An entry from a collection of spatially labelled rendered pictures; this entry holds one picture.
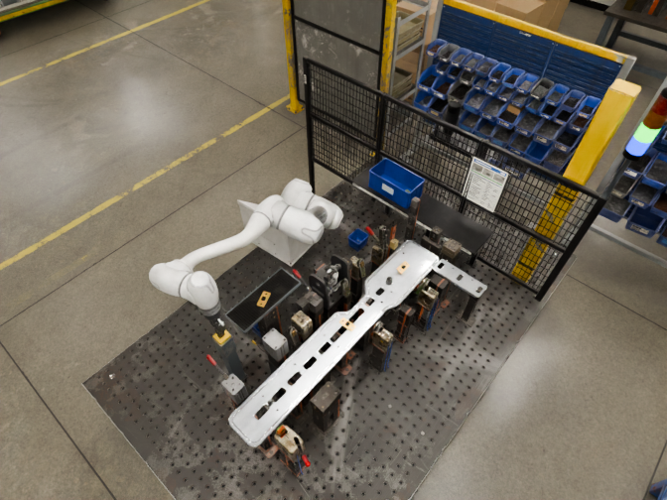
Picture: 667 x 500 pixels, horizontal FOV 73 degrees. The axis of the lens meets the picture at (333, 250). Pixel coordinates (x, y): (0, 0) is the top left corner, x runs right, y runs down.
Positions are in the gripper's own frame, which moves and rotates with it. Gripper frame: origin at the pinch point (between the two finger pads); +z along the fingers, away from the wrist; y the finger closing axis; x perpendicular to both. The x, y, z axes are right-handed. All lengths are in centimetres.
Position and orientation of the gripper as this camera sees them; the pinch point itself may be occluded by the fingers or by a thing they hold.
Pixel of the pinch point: (219, 331)
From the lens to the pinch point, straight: 210.1
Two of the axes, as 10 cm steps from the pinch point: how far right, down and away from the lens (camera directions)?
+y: 7.5, 5.2, -4.2
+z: 0.0, 6.3, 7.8
